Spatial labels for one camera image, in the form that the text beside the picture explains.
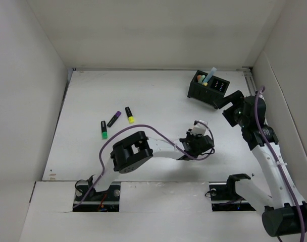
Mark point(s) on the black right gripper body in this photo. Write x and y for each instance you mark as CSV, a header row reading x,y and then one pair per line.
x,y
243,120

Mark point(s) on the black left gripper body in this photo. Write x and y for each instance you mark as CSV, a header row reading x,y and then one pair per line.
x,y
190,136

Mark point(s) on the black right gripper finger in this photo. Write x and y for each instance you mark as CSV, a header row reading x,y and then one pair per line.
x,y
230,115
233,98

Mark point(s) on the blue pastel highlighter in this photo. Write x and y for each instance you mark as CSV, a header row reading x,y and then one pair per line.
x,y
210,74

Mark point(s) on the mint green pastel highlighter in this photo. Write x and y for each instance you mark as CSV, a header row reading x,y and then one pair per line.
x,y
201,80

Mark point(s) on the black highlighter yellow cap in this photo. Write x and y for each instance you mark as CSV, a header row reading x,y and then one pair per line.
x,y
129,115

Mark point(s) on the black highlighter purple cap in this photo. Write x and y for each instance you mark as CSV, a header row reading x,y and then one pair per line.
x,y
113,119

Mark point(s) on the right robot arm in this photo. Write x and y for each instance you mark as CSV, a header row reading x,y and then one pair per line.
x,y
284,209

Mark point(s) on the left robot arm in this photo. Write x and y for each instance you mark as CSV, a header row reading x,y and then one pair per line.
x,y
135,150

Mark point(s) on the black two-compartment container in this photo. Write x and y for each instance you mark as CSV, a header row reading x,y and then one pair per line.
x,y
215,89

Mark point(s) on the black highlighter green cap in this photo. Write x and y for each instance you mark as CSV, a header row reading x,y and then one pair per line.
x,y
104,133

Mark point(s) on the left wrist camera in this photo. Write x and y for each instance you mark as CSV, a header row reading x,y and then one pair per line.
x,y
199,127

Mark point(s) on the aluminium rail right side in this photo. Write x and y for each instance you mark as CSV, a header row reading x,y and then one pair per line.
x,y
247,72

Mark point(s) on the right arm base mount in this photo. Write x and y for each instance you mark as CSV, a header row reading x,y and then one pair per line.
x,y
224,197

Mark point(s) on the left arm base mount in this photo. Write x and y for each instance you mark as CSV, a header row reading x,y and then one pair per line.
x,y
107,201

